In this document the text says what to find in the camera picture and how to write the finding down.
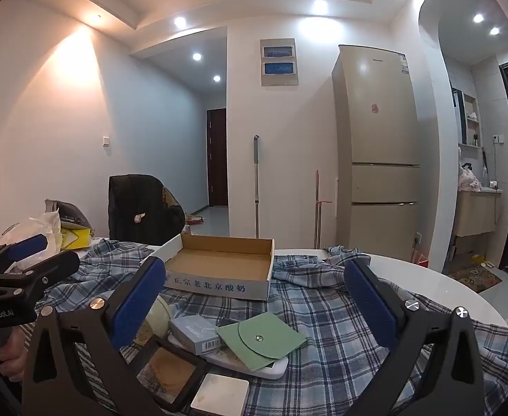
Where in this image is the shallow cardboard box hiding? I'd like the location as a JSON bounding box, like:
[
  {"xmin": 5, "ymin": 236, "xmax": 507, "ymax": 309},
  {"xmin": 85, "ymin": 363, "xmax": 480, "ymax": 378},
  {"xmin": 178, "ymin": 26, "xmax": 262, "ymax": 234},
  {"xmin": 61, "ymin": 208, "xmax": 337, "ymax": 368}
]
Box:
[{"xmin": 140, "ymin": 232, "xmax": 276, "ymax": 302}]

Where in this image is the cream round jar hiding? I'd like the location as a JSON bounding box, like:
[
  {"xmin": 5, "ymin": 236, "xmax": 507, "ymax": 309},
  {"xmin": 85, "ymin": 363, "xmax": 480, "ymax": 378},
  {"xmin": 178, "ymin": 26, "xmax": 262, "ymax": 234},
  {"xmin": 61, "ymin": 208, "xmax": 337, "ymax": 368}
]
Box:
[{"xmin": 135, "ymin": 297, "xmax": 174, "ymax": 347}]

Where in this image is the grey handled mop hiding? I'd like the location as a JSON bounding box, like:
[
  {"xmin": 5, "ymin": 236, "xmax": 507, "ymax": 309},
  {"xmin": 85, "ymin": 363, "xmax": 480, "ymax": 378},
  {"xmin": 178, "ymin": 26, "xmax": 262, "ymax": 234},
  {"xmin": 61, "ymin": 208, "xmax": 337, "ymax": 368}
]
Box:
[{"xmin": 252, "ymin": 135, "xmax": 262, "ymax": 239}]

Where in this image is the wall niche shelf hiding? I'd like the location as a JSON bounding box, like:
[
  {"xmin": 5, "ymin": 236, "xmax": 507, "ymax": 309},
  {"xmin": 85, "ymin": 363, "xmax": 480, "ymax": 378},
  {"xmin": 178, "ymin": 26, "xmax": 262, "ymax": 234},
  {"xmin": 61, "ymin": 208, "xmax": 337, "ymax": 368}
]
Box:
[{"xmin": 451, "ymin": 88, "xmax": 482, "ymax": 146}]

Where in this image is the wall electrical panel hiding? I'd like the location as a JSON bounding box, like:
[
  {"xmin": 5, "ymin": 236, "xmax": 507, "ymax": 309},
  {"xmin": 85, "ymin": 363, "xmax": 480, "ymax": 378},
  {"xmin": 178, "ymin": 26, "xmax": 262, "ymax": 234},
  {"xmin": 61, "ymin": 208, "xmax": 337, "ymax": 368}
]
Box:
[{"xmin": 260, "ymin": 38, "xmax": 300, "ymax": 87}]

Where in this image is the beige refrigerator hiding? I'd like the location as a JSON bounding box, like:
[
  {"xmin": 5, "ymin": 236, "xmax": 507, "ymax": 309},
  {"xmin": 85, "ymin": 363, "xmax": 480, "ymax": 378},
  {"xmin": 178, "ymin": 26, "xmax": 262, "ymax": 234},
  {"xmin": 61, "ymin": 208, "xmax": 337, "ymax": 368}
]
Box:
[{"xmin": 332, "ymin": 44, "xmax": 421, "ymax": 263}]

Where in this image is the patterned doormat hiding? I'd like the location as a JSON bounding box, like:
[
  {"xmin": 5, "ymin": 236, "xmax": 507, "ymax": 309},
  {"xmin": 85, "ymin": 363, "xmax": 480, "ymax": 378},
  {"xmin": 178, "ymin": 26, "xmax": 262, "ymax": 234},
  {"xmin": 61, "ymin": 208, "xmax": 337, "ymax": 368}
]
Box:
[{"xmin": 447, "ymin": 264, "xmax": 502, "ymax": 292}]

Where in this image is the grey blue card box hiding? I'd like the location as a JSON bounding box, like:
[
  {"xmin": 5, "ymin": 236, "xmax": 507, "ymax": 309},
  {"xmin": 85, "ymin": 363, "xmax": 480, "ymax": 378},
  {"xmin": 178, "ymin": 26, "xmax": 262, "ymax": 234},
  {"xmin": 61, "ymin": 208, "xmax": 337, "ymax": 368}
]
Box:
[{"xmin": 168, "ymin": 314, "xmax": 222, "ymax": 355}]

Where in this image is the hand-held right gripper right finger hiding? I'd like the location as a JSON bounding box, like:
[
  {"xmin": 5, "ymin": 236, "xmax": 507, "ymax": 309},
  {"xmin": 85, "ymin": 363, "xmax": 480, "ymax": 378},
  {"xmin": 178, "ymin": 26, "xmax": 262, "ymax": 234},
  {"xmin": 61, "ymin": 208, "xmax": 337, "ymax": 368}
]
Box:
[{"xmin": 344, "ymin": 259, "xmax": 486, "ymax": 416}]

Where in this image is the black framed display box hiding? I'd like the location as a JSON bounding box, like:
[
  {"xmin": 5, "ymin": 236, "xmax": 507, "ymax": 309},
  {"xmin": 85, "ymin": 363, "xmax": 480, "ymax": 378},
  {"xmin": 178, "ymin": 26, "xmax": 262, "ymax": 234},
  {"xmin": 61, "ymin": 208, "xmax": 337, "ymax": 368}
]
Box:
[{"xmin": 137, "ymin": 333, "xmax": 209, "ymax": 413}]

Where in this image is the dark wooden door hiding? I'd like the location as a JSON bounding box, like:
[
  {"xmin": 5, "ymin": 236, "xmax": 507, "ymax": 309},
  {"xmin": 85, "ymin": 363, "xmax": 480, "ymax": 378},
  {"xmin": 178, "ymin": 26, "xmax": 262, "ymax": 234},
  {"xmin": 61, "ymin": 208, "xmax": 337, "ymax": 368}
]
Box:
[{"xmin": 206, "ymin": 108, "xmax": 229, "ymax": 208}]

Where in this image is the white square power adapter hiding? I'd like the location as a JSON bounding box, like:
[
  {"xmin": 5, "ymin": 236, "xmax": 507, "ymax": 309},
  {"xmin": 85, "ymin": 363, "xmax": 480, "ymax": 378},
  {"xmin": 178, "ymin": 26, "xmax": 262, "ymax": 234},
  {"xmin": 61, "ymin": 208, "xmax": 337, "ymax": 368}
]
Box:
[{"xmin": 190, "ymin": 373, "xmax": 250, "ymax": 416}]

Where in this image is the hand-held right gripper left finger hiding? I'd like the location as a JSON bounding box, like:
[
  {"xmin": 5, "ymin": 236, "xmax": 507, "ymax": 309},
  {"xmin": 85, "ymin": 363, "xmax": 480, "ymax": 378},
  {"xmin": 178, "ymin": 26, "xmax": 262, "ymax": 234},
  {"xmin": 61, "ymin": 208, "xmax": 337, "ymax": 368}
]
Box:
[{"xmin": 20, "ymin": 257, "xmax": 181, "ymax": 416}]

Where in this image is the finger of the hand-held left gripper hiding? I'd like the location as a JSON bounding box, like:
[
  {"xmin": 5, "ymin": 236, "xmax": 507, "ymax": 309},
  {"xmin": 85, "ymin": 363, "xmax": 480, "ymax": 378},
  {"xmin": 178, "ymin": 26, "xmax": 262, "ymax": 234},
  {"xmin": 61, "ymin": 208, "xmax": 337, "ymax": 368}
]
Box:
[
  {"xmin": 0, "ymin": 233, "xmax": 50, "ymax": 275},
  {"xmin": 0, "ymin": 249, "xmax": 81, "ymax": 313}
]

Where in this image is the white remote control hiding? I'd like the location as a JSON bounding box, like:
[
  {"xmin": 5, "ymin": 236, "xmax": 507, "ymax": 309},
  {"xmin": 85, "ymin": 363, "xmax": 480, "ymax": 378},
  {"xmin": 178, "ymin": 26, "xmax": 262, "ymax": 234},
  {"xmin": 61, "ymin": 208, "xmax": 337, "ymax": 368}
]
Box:
[{"xmin": 199, "ymin": 347, "xmax": 290, "ymax": 381}]

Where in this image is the black jacket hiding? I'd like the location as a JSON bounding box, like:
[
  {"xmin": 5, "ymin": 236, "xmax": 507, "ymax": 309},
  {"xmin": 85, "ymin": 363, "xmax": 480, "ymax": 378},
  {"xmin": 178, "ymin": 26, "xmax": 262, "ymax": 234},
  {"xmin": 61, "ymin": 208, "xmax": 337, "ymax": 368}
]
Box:
[{"xmin": 107, "ymin": 174, "xmax": 186, "ymax": 245}]

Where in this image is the pink cloth bundle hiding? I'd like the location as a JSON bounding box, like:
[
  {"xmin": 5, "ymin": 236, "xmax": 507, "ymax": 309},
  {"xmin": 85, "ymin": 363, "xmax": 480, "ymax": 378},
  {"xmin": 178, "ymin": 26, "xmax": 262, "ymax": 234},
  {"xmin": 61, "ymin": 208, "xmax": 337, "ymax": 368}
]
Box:
[{"xmin": 458, "ymin": 169, "xmax": 482, "ymax": 192}]

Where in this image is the person's left hand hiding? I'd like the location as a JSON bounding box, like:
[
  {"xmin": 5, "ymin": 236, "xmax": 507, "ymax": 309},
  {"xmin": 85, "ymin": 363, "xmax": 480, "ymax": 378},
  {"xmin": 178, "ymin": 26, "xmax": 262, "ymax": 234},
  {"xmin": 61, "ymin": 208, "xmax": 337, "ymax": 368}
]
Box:
[{"xmin": 0, "ymin": 326, "xmax": 33, "ymax": 384}]

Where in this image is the yellow bag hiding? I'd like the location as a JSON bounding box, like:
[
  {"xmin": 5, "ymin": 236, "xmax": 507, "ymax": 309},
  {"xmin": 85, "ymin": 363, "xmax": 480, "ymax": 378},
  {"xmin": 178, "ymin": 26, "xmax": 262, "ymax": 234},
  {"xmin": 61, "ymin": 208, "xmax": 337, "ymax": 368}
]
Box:
[{"xmin": 61, "ymin": 224, "xmax": 92, "ymax": 250}]

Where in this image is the pink broom and dustpan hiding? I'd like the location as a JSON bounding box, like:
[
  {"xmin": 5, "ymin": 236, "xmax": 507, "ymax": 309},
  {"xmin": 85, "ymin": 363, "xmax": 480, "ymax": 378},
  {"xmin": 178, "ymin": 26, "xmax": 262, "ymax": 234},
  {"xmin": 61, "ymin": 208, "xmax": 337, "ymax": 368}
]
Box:
[{"xmin": 315, "ymin": 170, "xmax": 324, "ymax": 248}]

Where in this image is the blue plaid cloth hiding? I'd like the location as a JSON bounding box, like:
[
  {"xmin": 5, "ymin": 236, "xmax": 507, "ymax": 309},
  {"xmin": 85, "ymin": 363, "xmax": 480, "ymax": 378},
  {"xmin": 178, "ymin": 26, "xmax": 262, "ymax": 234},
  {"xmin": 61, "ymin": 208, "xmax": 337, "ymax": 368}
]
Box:
[{"xmin": 33, "ymin": 238, "xmax": 508, "ymax": 416}]

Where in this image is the white plastic bag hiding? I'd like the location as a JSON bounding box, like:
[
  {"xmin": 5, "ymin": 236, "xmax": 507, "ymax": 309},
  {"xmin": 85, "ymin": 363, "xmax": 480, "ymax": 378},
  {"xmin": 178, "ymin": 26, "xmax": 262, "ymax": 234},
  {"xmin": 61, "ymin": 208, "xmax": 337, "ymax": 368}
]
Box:
[{"xmin": 0, "ymin": 210, "xmax": 61, "ymax": 254}]

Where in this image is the beige vanity cabinet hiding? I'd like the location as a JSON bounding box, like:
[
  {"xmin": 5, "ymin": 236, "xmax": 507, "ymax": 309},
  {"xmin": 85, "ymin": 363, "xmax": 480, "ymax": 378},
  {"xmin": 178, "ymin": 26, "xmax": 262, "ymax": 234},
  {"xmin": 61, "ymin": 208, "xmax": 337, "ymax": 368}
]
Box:
[{"xmin": 453, "ymin": 188, "xmax": 502, "ymax": 238}]

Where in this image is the green snap pouch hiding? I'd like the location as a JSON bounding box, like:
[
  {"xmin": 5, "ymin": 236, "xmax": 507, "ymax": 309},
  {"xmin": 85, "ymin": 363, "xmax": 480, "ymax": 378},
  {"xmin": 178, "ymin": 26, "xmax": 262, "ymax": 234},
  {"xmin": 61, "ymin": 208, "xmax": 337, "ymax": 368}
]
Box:
[{"xmin": 215, "ymin": 310, "xmax": 309, "ymax": 372}]

